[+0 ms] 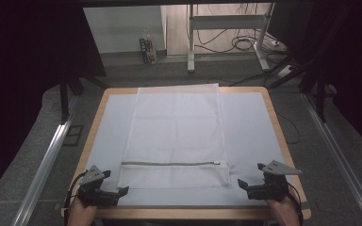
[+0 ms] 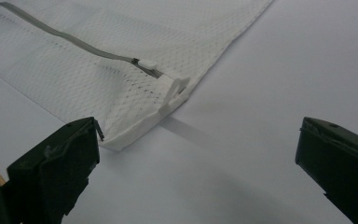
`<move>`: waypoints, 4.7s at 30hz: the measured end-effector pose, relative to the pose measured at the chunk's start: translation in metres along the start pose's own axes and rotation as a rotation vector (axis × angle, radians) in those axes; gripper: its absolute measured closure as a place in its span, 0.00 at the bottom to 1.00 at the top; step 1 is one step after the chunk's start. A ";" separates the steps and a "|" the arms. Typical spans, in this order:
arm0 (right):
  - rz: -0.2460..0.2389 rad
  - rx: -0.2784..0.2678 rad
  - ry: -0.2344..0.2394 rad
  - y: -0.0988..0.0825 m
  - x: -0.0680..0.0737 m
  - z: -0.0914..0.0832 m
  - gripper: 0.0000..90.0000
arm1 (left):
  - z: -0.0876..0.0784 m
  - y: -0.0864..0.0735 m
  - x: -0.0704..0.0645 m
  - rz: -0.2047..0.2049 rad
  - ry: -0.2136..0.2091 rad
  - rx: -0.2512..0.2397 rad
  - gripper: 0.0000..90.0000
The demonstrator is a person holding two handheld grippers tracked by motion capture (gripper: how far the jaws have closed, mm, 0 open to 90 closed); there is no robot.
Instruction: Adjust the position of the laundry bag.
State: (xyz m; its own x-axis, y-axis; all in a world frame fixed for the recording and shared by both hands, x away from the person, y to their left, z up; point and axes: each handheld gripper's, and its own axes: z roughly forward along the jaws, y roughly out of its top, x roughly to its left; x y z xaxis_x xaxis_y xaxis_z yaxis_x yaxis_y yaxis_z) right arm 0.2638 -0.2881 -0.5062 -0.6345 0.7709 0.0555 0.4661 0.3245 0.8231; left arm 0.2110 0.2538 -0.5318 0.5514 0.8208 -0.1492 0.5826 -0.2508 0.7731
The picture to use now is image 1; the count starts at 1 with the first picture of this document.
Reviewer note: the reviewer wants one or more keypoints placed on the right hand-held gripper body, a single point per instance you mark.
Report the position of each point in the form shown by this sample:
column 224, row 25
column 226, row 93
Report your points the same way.
column 275, row 186

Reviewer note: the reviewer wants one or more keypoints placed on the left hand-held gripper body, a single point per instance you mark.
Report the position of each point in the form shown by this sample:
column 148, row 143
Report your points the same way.
column 91, row 176

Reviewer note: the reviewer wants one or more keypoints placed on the white mesh laundry bag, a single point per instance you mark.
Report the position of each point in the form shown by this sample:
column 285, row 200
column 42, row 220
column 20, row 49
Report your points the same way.
column 176, row 135

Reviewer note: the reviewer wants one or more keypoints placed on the person's right hand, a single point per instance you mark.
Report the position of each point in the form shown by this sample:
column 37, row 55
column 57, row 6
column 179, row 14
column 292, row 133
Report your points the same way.
column 283, row 212

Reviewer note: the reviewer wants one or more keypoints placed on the person's left hand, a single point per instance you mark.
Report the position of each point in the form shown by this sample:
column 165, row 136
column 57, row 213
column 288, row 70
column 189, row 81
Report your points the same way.
column 80, row 213

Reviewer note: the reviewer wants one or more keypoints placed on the white table mat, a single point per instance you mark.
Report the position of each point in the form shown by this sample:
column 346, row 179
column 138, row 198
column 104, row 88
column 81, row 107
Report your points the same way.
column 248, row 132

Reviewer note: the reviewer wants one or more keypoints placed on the wooden table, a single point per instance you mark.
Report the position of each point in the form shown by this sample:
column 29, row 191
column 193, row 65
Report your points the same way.
column 182, row 213

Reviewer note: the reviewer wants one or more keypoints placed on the black metal stand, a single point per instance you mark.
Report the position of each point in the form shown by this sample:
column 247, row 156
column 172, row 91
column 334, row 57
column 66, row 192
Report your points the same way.
column 64, row 100
column 320, row 97

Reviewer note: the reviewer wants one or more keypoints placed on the white power strip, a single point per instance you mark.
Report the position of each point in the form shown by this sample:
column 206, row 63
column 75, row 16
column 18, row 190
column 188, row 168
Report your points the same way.
column 285, row 71

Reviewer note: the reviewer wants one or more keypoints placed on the dark curtain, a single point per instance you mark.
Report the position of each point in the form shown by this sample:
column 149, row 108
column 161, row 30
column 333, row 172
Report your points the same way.
column 358, row 62
column 19, row 78

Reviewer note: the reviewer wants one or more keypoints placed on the pack of bottles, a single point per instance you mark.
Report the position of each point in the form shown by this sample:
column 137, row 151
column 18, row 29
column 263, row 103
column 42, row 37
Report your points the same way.
column 148, row 50

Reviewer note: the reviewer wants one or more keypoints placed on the white cabinet panel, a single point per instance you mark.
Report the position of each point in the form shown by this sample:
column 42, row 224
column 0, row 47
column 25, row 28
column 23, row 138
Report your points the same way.
column 122, row 28

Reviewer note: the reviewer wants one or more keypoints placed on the black floor hatch frame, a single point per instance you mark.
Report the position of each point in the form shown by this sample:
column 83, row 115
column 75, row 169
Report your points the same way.
column 74, row 135

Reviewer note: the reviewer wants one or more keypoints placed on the aluminium rail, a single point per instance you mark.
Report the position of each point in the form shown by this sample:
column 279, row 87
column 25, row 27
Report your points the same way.
column 339, row 157
column 44, row 169

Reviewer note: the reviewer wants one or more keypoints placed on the white metal desk frame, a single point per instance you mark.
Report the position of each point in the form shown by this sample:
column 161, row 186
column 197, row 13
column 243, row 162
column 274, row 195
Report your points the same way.
column 226, row 22

